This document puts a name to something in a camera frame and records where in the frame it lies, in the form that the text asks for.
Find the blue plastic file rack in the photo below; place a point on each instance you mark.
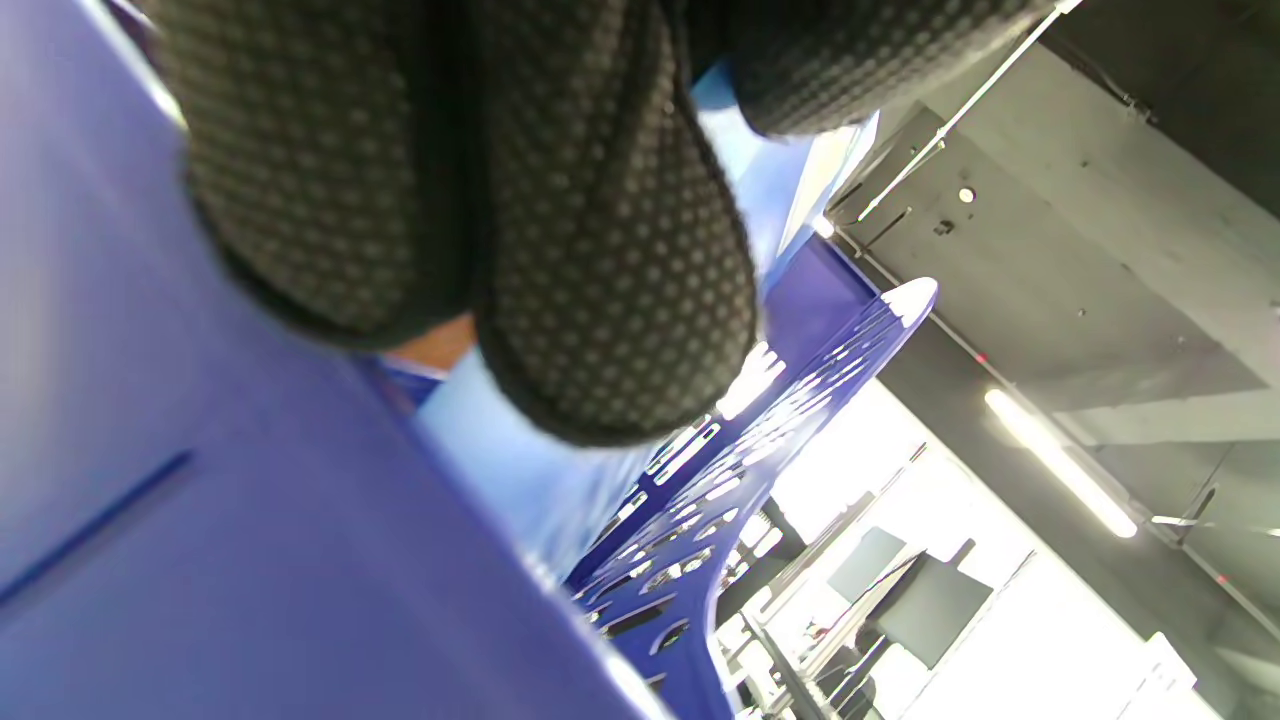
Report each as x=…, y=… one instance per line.
x=250, y=550

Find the white ceiling conduit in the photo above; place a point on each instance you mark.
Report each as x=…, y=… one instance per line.
x=960, y=110

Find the long ceiling lamp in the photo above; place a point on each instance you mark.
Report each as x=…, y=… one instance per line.
x=1060, y=460

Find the person's left hand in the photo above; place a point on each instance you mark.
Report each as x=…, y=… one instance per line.
x=600, y=250

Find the orange translucent L-shaped folder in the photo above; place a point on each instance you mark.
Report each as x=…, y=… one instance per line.
x=435, y=345

